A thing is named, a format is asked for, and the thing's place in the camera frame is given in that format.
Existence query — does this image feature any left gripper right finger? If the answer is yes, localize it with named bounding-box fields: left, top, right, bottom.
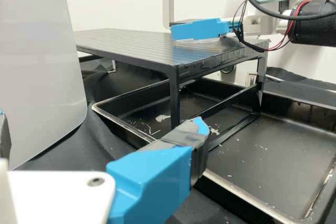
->
left=106, top=116, right=211, bottom=224

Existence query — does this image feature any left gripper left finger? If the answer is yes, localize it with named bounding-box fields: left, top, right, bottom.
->
left=0, top=108, right=13, bottom=158

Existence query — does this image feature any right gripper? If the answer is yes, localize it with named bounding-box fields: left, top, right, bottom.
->
left=170, top=8, right=292, bottom=42

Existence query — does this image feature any cream microscope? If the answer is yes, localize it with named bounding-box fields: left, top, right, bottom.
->
left=161, top=0, right=292, bottom=36

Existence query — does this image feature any black platform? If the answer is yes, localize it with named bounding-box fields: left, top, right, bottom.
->
left=74, top=28, right=269, bottom=131

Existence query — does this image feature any white box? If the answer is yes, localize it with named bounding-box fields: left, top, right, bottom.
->
left=0, top=0, right=89, bottom=170

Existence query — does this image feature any black tray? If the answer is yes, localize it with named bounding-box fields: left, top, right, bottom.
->
left=91, top=76, right=336, bottom=224

